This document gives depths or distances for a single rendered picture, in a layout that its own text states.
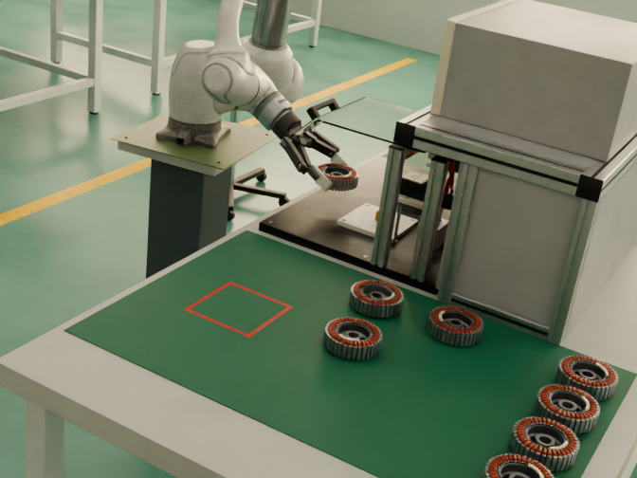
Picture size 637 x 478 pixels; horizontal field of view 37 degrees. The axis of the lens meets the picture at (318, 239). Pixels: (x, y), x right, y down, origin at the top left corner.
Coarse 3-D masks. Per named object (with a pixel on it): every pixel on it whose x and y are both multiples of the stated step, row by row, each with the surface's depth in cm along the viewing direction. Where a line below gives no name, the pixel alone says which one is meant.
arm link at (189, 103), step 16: (192, 48) 269; (208, 48) 270; (176, 64) 272; (192, 64) 268; (176, 80) 271; (192, 80) 269; (176, 96) 273; (192, 96) 271; (208, 96) 272; (176, 112) 275; (192, 112) 273; (208, 112) 274; (224, 112) 279
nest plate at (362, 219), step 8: (360, 208) 241; (368, 208) 241; (376, 208) 242; (344, 216) 235; (352, 216) 235; (360, 216) 236; (368, 216) 237; (400, 216) 239; (344, 224) 232; (352, 224) 231; (360, 224) 232; (368, 224) 232; (400, 224) 235; (408, 224) 235; (416, 224) 238; (368, 232) 229; (392, 232) 230; (400, 232) 230; (392, 240) 227
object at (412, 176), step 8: (408, 176) 226; (416, 176) 226; (424, 176) 227; (408, 184) 224; (416, 184) 223; (424, 184) 224; (400, 192) 226; (408, 192) 225; (416, 192) 224; (424, 192) 224; (448, 208) 221; (440, 216) 228
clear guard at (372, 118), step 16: (336, 112) 217; (352, 112) 218; (368, 112) 219; (384, 112) 221; (400, 112) 222; (304, 128) 214; (352, 128) 208; (368, 128) 209; (384, 128) 210; (400, 144) 202
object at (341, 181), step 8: (320, 168) 241; (328, 168) 244; (336, 168) 245; (344, 168) 244; (352, 168) 244; (328, 176) 238; (336, 176) 238; (344, 176) 239; (352, 176) 239; (336, 184) 237; (344, 184) 238; (352, 184) 239
